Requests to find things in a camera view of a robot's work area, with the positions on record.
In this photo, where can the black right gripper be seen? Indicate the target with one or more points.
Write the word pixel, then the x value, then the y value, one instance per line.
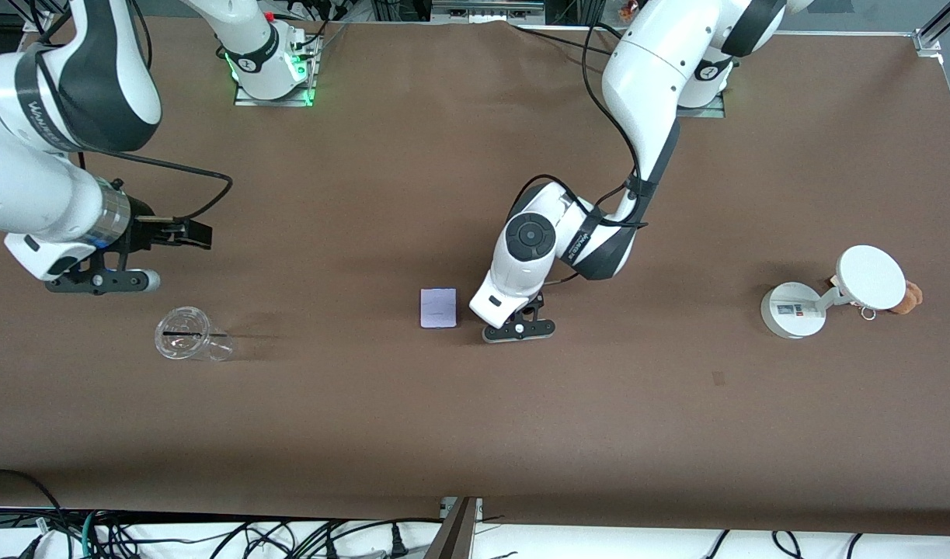
pixel 143 230

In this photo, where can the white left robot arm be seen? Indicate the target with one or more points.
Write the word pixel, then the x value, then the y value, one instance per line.
pixel 645 70

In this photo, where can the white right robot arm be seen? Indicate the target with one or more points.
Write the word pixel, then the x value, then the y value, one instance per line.
pixel 47 93

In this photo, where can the clear plastic cup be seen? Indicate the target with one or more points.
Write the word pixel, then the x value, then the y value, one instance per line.
pixel 187 334

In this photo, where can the black power plug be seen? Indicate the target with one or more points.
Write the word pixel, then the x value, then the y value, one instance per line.
pixel 398 541

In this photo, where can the grey power strip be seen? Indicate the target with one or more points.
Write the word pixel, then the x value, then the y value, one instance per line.
pixel 488 9

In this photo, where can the white round desk lamp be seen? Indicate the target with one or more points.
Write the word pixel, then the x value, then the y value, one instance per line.
pixel 871 278

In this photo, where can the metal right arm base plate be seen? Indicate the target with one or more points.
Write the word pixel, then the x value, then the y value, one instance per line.
pixel 245 99

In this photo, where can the aluminium frame bar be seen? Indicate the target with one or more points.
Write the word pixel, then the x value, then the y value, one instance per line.
pixel 453 532

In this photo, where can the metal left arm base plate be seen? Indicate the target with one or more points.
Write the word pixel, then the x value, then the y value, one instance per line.
pixel 708 112

